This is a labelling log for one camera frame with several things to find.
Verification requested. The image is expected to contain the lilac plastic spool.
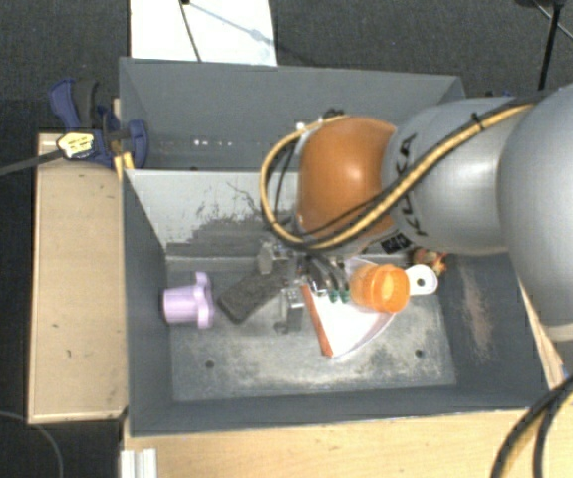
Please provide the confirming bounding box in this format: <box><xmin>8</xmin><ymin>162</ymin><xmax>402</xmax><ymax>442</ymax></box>
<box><xmin>159</xmin><ymin>271</ymin><xmax>216</xmax><ymax>330</ymax></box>

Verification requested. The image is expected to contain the red and yellow toy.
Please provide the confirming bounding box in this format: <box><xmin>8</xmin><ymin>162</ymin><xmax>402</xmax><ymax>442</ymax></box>
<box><xmin>412</xmin><ymin>246</ymin><xmax>450</xmax><ymax>275</ymax></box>

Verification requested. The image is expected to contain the white curved plastic piece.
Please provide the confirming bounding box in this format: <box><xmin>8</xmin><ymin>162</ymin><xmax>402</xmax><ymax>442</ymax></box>
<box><xmin>309</xmin><ymin>258</ymin><xmax>398</xmax><ymax>359</ymax></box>

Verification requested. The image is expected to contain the white tag with hole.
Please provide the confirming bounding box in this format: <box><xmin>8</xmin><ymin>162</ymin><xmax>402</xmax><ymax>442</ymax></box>
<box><xmin>405</xmin><ymin>263</ymin><xmax>439</xmax><ymax>297</ymax></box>

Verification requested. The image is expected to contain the dark grey sponge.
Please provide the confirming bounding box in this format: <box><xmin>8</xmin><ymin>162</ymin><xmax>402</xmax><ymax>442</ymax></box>
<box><xmin>216</xmin><ymin>270</ymin><xmax>290</xmax><ymax>325</ymax></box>

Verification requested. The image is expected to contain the grey metal bin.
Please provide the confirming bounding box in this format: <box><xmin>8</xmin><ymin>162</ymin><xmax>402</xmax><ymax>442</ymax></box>
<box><xmin>118</xmin><ymin>56</ymin><xmax>552</xmax><ymax>438</ymax></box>

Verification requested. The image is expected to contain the orange translucent cup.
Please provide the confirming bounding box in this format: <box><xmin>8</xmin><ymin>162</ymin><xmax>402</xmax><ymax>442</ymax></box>
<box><xmin>349</xmin><ymin>263</ymin><xmax>412</xmax><ymax>315</ymax></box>

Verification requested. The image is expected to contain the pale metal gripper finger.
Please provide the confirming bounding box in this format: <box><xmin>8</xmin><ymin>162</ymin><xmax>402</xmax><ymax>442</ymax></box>
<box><xmin>272</xmin><ymin>287</ymin><xmax>309</xmax><ymax>336</ymax></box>
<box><xmin>256</xmin><ymin>240</ymin><xmax>287</xmax><ymax>275</ymax></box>

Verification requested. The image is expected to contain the pale wood board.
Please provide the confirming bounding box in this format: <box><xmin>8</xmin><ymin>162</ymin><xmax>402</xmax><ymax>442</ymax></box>
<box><xmin>26</xmin><ymin>131</ymin><xmax>131</xmax><ymax>425</ymax></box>

